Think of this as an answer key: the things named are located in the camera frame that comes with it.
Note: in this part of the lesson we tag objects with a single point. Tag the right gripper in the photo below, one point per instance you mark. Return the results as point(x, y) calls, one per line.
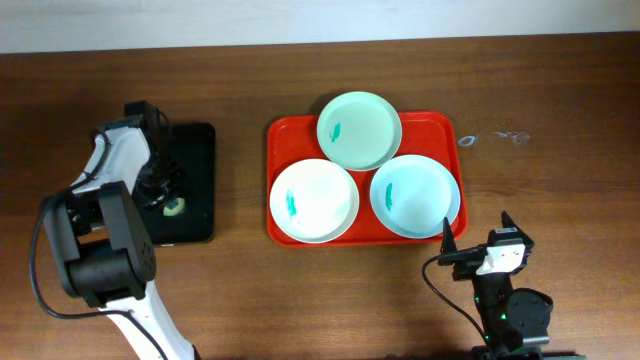
point(468, 262)

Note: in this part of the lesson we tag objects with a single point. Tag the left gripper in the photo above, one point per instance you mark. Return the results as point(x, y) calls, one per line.
point(152, 200)

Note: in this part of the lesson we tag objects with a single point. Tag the yellow green sponge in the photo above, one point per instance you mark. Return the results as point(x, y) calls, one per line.
point(174, 207)

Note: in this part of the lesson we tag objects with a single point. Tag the light blue plate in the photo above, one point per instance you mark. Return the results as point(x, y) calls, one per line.
point(414, 195)

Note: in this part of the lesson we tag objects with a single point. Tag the white plate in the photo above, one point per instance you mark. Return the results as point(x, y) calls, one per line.
point(314, 201)

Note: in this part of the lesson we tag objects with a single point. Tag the light green plate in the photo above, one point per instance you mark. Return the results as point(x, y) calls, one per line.
point(359, 130)

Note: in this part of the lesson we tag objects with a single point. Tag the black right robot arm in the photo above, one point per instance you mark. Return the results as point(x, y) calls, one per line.
point(514, 321)

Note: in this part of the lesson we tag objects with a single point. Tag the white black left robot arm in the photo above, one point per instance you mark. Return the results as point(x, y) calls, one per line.
point(101, 247)

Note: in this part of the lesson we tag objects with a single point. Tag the black rectangular water tray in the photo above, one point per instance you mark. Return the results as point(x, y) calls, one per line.
point(193, 149)

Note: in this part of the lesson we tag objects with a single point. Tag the red plastic tray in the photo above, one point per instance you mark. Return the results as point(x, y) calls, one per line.
point(293, 138)

